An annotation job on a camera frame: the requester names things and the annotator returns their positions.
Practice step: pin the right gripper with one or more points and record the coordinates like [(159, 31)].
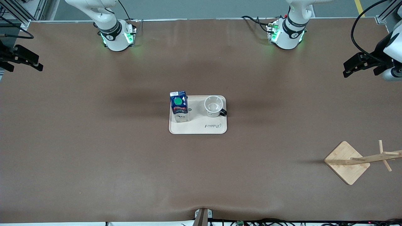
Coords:
[(4, 54)]

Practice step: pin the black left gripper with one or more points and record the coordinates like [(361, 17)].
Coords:
[(379, 51)]

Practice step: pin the white smiley face mug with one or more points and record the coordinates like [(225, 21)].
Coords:
[(213, 108)]

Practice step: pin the blue milk carton green cap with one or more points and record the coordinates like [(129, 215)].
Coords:
[(179, 108)]

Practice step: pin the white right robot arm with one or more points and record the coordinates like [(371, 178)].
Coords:
[(116, 37)]

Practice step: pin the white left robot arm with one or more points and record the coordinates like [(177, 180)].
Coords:
[(290, 34)]

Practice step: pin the white rabbit print tray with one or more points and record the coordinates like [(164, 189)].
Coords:
[(204, 127)]

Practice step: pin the wooden mug rack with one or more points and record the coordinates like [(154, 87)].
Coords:
[(345, 163)]

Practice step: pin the brown table cover mat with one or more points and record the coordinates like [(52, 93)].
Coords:
[(94, 157)]

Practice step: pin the small green circuit board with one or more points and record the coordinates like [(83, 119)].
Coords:
[(240, 223)]

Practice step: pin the aluminium frame profile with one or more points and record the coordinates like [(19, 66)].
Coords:
[(15, 11), (381, 19)]

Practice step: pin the metal table edge bracket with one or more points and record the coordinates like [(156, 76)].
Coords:
[(202, 218)]

